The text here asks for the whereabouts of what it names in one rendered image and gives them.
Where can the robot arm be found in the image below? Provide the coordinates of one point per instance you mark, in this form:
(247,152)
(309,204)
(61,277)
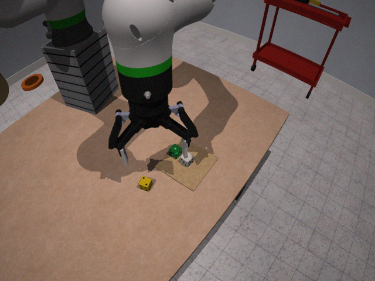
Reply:
(140,31)

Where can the yellow die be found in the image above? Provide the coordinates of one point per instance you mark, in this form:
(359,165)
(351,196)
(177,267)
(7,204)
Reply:
(145,183)

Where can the grey die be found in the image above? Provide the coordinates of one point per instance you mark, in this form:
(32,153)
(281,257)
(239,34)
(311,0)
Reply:
(187,161)

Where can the green die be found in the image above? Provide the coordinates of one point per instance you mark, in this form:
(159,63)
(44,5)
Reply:
(175,151)

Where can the tan flat mat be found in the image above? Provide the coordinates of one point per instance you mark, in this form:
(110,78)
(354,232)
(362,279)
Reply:
(192,175)

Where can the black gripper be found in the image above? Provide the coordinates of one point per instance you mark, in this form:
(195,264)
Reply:
(161,110)

